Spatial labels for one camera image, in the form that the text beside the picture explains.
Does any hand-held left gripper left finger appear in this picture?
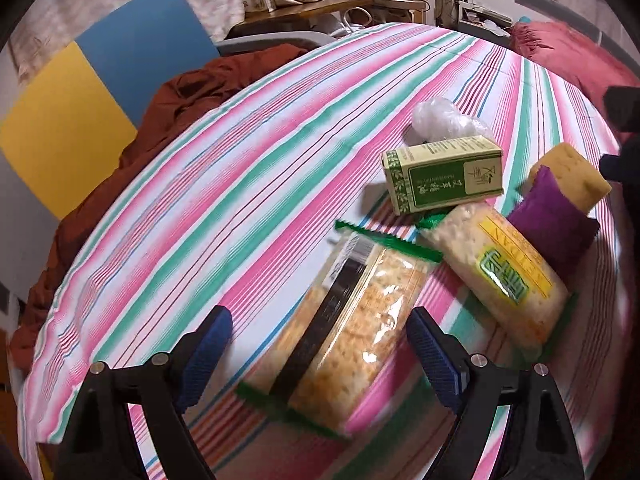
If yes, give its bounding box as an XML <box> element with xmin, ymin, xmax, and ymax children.
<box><xmin>57</xmin><ymin>305</ymin><xmax>235</xmax><ymax>480</ymax></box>

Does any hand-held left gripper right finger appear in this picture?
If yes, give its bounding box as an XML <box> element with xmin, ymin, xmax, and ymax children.
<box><xmin>405</xmin><ymin>306</ymin><xmax>586</xmax><ymax>480</ymax></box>

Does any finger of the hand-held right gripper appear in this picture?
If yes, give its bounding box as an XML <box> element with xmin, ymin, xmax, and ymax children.
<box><xmin>598</xmin><ymin>140</ymin><xmax>640</xmax><ymax>187</ymax></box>
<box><xmin>602</xmin><ymin>86</ymin><xmax>640</xmax><ymax>133</ymax></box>

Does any tan sponge block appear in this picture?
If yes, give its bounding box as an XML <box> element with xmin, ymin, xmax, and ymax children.
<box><xmin>529</xmin><ymin>142</ymin><xmax>612</xmax><ymax>216</ymax></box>

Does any black label cracker packet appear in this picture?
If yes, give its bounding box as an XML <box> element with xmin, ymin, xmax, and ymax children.
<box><xmin>235</xmin><ymin>219</ymin><xmax>445</xmax><ymax>441</ymax></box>

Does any red blanket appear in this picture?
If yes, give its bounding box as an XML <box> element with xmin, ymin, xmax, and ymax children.
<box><xmin>509</xmin><ymin>21</ymin><xmax>640</xmax><ymax>131</ymax></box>

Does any yellow label cracker packet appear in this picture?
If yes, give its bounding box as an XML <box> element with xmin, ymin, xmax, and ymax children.
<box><xmin>417</xmin><ymin>201</ymin><xmax>576</xmax><ymax>361</ymax></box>

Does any green tea box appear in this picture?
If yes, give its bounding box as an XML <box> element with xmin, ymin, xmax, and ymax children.
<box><xmin>381</xmin><ymin>135</ymin><xmax>504</xmax><ymax>216</ymax></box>

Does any clear plastic bag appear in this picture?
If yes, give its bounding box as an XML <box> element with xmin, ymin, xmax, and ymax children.
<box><xmin>411</xmin><ymin>100</ymin><xmax>493</xmax><ymax>148</ymax></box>

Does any striped tablecloth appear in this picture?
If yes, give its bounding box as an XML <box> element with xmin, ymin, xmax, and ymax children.
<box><xmin>17</xmin><ymin>22</ymin><xmax>626</xmax><ymax>480</ymax></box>

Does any reddish brown cloth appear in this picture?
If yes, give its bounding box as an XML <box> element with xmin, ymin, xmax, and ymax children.
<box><xmin>9</xmin><ymin>42</ymin><xmax>311</xmax><ymax>376</ymax></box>

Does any grey yellow blue chair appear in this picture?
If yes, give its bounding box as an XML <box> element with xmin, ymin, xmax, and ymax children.
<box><xmin>0</xmin><ymin>0</ymin><xmax>333</xmax><ymax>221</ymax></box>

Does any wooden side table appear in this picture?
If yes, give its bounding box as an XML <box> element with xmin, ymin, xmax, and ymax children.
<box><xmin>227</xmin><ymin>0</ymin><xmax>428</xmax><ymax>41</ymax></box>

